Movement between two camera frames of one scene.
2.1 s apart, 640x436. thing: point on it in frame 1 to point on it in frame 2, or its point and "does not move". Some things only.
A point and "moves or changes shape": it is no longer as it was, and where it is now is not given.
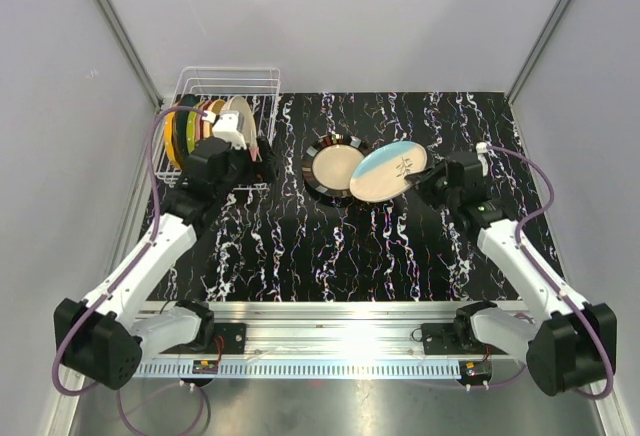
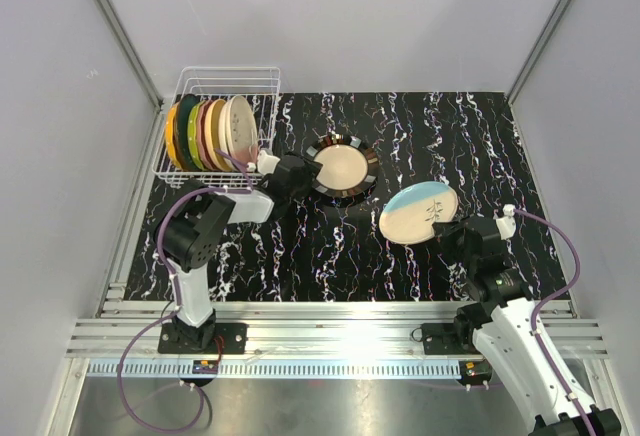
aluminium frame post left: x=118 y=32 does not move
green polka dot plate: x=191 y=128 does not move
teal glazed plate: x=180 y=130 does not move
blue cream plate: x=379 y=172 to x=408 y=213
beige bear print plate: x=240 y=103 moves or changes shape
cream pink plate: x=239 y=104 does not move
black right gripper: x=423 y=180 to x=446 y=229
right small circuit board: x=474 y=372 does not move
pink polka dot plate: x=198 y=121 does not move
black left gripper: x=271 y=163 to x=309 y=176
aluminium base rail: x=335 y=330 does not move
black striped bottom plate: x=327 y=167 does not move
